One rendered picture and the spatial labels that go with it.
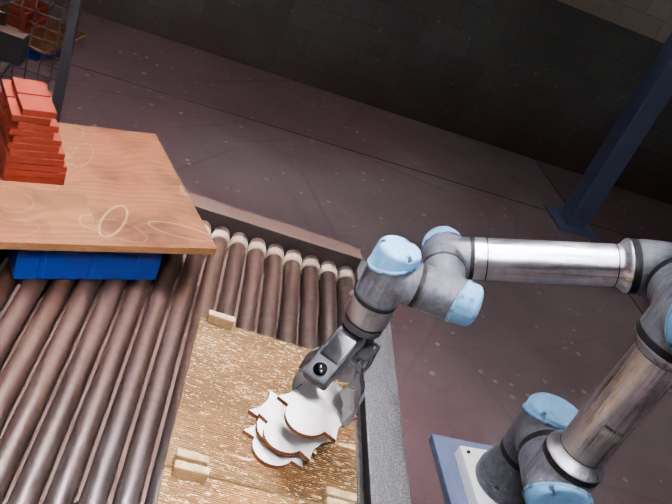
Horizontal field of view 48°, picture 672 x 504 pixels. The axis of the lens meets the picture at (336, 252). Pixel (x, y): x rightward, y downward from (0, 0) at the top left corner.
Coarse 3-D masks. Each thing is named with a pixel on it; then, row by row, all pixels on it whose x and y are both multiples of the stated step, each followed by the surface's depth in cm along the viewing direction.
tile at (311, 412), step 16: (304, 384) 136; (336, 384) 139; (288, 400) 132; (304, 400) 133; (320, 400) 134; (336, 400) 135; (288, 416) 129; (304, 416) 130; (320, 416) 131; (336, 416) 132; (304, 432) 127; (320, 432) 128; (336, 432) 130
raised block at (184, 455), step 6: (180, 450) 125; (186, 450) 126; (174, 456) 125; (180, 456) 125; (186, 456) 125; (192, 456) 125; (198, 456) 126; (204, 456) 126; (192, 462) 125; (198, 462) 126; (204, 462) 126
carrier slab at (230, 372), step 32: (192, 352) 150; (224, 352) 154; (256, 352) 157; (288, 352) 161; (192, 384) 143; (224, 384) 146; (256, 384) 149; (288, 384) 153; (192, 416) 136; (224, 416) 139; (192, 448) 130; (224, 448) 133; (320, 448) 141; (352, 448) 145; (224, 480) 128; (256, 480) 130; (288, 480) 132; (320, 480) 135; (352, 480) 138
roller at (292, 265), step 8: (288, 256) 196; (296, 256) 196; (288, 264) 194; (296, 264) 194; (288, 272) 190; (296, 272) 191; (288, 280) 187; (296, 280) 188; (288, 288) 184; (296, 288) 185; (288, 296) 181; (296, 296) 183; (288, 304) 179; (296, 304) 180; (280, 312) 178; (288, 312) 176; (296, 312) 178; (280, 320) 175; (288, 320) 173; (296, 320) 175; (280, 328) 172; (288, 328) 171; (296, 328) 173; (280, 336) 169; (288, 336) 168; (296, 336) 172
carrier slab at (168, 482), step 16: (176, 480) 124; (208, 480) 126; (160, 496) 120; (176, 496) 121; (192, 496) 122; (208, 496) 123; (224, 496) 124; (240, 496) 126; (256, 496) 127; (272, 496) 128
